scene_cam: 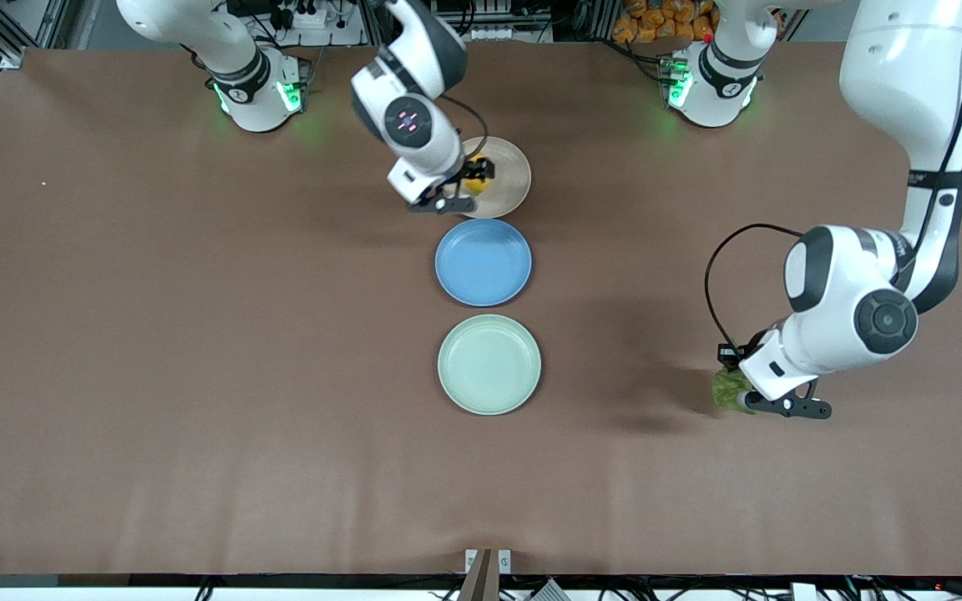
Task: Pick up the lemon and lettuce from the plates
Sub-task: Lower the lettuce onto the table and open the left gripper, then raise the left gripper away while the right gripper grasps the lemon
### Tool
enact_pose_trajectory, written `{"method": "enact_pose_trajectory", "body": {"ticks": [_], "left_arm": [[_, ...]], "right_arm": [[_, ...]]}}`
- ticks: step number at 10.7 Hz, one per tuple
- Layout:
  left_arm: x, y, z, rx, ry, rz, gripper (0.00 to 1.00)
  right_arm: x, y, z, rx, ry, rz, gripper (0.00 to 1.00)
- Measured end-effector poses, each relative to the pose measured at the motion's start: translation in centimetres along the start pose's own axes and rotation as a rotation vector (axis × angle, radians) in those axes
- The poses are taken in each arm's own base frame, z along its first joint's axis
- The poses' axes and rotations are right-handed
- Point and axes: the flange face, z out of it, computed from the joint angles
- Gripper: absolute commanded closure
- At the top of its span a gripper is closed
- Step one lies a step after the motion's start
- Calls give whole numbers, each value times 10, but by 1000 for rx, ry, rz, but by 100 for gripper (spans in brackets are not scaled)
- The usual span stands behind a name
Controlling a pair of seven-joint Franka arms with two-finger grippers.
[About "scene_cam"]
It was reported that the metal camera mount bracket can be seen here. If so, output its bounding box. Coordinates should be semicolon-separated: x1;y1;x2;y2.
458;548;514;601

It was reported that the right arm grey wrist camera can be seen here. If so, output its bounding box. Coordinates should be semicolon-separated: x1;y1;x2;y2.
408;193;472;215

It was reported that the green lettuce leaf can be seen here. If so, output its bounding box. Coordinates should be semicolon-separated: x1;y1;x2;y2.
711;367;754;412

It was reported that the white power strip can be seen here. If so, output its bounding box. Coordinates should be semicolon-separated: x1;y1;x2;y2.
268;0;350;31

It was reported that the brown table cover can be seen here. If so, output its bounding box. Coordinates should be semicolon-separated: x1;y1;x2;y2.
0;42;962;578

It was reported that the aluminium frame post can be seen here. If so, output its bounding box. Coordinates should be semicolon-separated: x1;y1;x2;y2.
0;0;73;69

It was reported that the beige round plate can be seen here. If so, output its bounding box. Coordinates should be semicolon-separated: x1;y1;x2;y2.
448;136;533;220

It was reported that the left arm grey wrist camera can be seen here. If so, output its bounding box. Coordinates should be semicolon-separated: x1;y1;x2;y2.
743;387;833;421

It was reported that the pale green round plate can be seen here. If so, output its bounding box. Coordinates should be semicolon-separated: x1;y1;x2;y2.
437;314;543;417

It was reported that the blue round plate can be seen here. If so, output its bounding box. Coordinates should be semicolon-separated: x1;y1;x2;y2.
434;218;534;308

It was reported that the orange packaged goods pile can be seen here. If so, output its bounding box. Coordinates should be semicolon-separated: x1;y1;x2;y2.
612;0;717;44

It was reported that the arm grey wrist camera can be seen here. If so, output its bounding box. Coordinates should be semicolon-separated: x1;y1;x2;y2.
743;387;833;421
408;193;472;215

